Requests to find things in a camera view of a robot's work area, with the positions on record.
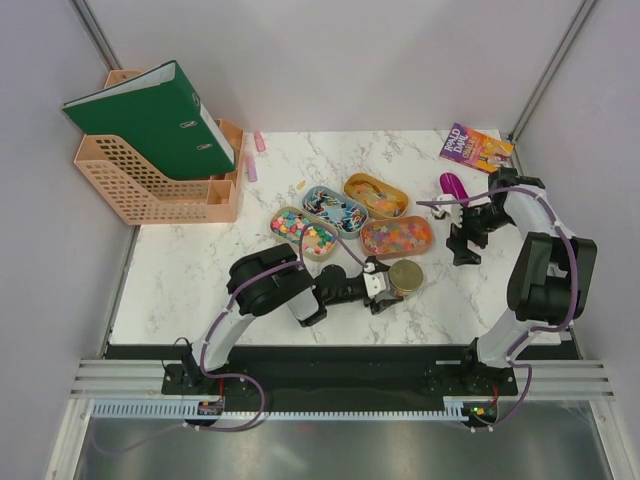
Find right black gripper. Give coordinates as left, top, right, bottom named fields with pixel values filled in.
left=446, top=202, right=513, bottom=267

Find clear glass jar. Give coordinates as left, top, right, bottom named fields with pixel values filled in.
left=390, top=281, right=423, bottom=299

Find gold jar lid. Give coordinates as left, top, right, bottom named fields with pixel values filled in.
left=389, top=259, right=424, bottom=283

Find magenta plastic scoop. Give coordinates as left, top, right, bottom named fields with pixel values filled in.
left=439, top=172, right=469, bottom=200

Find pink gummy star tray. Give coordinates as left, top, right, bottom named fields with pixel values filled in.
left=360, top=216, right=434, bottom=260

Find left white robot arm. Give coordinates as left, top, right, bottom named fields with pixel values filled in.
left=184, top=245, right=405, bottom=393

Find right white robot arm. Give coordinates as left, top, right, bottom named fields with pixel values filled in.
left=439, top=167, right=597, bottom=394

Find Roald Dahl paperback book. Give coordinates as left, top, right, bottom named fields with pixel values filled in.
left=439, top=123, right=514, bottom=174

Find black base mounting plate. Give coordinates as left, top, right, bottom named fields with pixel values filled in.
left=105, top=343, right=518, bottom=413

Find blue lollipop tray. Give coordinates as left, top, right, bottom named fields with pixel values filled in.
left=301, top=186, right=369, bottom=240

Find yellow candy tray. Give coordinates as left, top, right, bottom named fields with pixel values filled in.
left=343, top=173, right=409, bottom=220

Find beige candy tray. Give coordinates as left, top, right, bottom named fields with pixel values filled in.
left=269, top=206, right=338, bottom=261

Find pink highlighter marker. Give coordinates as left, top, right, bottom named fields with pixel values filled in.
left=253, top=131, right=266, bottom=153
left=245, top=152, right=258, bottom=183

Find peach desk organizer box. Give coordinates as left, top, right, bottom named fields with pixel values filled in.
left=206, top=119, right=245, bottom=223

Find peach mesh file basket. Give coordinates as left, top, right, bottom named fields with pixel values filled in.
left=73, top=69, right=216, bottom=226

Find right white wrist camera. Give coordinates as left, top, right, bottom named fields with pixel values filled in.
left=431, top=194, right=464, bottom=227

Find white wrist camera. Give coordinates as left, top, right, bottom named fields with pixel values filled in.
left=431, top=194, right=464, bottom=227
left=362, top=256, right=391, bottom=300

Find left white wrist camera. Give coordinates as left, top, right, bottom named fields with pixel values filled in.
left=362, top=256, right=391, bottom=300

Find green ring binder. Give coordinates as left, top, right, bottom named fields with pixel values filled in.
left=63, top=60, right=236, bottom=181

